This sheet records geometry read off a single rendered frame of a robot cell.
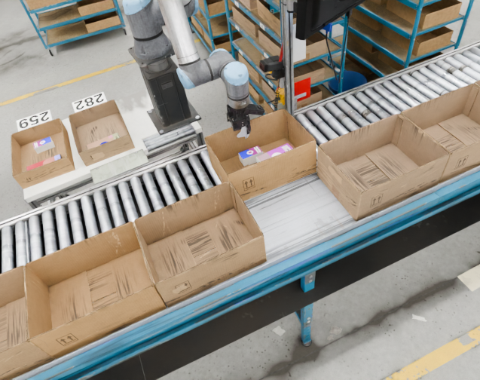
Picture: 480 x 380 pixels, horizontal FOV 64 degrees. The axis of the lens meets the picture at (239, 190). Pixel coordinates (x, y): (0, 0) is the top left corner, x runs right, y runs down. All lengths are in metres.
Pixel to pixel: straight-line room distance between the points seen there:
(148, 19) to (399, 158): 1.30
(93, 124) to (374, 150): 1.62
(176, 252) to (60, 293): 0.45
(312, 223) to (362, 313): 0.93
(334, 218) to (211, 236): 0.49
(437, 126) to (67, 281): 1.72
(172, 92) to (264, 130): 0.62
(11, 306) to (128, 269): 0.43
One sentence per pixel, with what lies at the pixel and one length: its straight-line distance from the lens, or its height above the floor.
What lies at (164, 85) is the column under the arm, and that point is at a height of 1.01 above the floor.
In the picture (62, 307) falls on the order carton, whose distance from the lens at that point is 1.57.
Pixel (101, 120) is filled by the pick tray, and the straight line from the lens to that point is 2.50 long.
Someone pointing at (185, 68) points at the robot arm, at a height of 1.34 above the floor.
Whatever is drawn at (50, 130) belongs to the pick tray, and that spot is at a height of 0.79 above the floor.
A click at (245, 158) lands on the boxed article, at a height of 0.93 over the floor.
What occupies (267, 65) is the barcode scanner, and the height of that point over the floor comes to 1.08.
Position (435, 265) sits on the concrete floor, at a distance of 2.58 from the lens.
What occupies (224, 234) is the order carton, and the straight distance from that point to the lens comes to 1.51.
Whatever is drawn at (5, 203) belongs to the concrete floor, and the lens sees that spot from 3.55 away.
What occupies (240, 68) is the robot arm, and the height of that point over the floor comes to 1.33.
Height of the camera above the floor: 2.11
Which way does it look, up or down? 48 degrees down
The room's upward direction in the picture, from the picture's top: 10 degrees counter-clockwise
